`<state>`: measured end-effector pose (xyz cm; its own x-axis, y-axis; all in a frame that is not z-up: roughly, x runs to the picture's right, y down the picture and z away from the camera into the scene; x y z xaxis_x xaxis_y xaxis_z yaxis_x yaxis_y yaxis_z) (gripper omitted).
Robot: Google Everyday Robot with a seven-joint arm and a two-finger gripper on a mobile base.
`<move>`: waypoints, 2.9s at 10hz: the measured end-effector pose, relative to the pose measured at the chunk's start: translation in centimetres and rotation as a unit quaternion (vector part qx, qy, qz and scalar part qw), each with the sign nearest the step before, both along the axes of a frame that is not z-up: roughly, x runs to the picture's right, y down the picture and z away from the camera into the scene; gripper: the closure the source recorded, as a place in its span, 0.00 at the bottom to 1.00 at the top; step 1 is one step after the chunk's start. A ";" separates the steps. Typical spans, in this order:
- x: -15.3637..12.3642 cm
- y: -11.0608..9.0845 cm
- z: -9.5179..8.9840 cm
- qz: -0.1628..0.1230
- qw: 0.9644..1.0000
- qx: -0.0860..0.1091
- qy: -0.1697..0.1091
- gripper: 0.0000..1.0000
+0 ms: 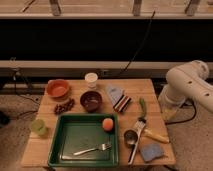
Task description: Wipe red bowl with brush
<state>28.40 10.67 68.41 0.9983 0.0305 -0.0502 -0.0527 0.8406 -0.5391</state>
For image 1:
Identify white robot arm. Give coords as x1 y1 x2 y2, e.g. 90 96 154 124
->
158 60 213 121

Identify dark brown bowl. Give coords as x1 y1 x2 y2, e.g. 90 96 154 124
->
80 91 102 112

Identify orange red bowl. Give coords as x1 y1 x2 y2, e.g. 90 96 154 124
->
46 79 70 98

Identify white plastic cup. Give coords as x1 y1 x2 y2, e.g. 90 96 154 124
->
85 73 98 89

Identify striped folded cloth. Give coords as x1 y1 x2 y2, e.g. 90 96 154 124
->
105 85 131 113

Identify green pepper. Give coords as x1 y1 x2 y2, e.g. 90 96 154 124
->
139 98 147 118

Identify orange ball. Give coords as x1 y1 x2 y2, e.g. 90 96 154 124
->
102 118 114 131

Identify bunch of dark grapes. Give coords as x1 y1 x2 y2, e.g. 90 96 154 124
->
54 99 75 115

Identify green plastic tray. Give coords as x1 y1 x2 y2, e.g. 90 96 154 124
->
48 114 119 167

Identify silver fork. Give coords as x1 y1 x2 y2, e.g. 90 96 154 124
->
73 143 112 156

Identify wooden table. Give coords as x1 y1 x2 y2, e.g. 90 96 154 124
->
21 79 176 168

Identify blue sponge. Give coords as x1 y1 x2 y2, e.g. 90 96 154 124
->
140 143 164 162

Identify green plastic cup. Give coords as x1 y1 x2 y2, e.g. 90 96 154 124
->
30 119 47 136

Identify black hanging cable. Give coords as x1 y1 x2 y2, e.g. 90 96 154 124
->
118 10 157 76

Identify black floor cable right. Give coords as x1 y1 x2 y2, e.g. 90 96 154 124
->
164 99 198 126

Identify black floor cable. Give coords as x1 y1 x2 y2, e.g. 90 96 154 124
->
11 69 43 121
164 99 198 126

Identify black floor cable left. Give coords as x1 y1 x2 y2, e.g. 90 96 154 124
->
11 69 43 121

